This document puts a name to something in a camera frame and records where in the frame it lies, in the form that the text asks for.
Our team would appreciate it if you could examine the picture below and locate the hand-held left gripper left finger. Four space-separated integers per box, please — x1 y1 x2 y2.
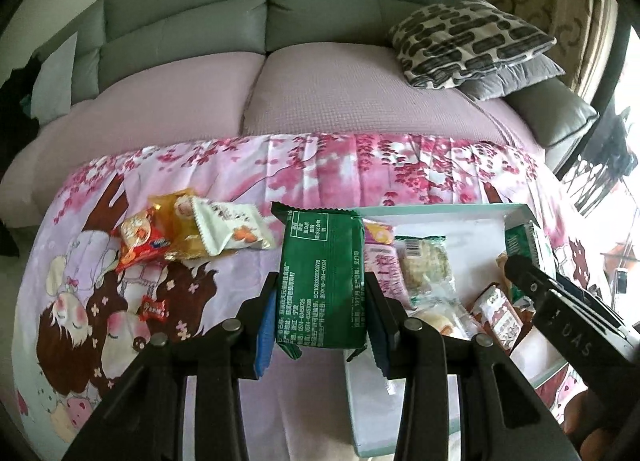
62 271 281 461

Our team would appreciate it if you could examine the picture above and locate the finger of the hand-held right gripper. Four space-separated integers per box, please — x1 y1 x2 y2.
504 253 557 313
555 274 627 335

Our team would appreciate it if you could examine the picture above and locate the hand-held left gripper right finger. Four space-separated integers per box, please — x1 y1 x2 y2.
362 271 583 461

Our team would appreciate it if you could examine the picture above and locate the small brown snack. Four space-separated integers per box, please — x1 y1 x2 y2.
495 251 513 288

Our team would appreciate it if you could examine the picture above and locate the green white snack packet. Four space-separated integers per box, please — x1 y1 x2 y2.
502 221 553 307

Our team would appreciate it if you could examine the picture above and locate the brown red snack packet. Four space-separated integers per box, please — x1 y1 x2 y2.
470 283 526 354

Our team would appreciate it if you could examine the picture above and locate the bun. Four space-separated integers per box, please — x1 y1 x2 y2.
410 298 483 342

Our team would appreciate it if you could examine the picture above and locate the light green tray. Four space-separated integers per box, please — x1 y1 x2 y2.
345 202 568 457

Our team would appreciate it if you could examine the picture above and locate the pink snack packet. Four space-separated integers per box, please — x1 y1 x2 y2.
362 221 408 312

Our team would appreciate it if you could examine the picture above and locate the person's right hand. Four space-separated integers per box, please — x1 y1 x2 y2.
567 388 640 461

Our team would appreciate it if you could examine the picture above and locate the rice cracker in clear wrapper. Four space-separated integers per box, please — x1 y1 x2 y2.
395 235 458 309

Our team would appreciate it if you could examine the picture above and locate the small red candy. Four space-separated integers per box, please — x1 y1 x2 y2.
139 295 171 323

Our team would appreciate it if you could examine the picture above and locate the yellow snack packet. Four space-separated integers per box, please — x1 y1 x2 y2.
147 191 241 262

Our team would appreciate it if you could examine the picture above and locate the black stand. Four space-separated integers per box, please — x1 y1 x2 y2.
560 106 640 212

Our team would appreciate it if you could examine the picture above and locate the pink printed blanket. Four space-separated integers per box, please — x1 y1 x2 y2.
12 133 601 461

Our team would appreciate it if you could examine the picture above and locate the grey pillow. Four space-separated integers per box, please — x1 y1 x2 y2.
457 53 566 102

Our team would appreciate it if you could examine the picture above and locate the black white patterned pillow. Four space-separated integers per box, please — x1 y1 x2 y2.
389 0 557 89

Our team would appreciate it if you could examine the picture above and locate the pink sofa cover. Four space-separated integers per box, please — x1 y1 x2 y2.
7 43 543 192

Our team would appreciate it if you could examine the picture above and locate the grey sofa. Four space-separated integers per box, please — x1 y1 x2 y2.
0 0 601 232

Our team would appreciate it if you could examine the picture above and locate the black clothing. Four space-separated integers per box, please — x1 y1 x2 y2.
0 53 41 257

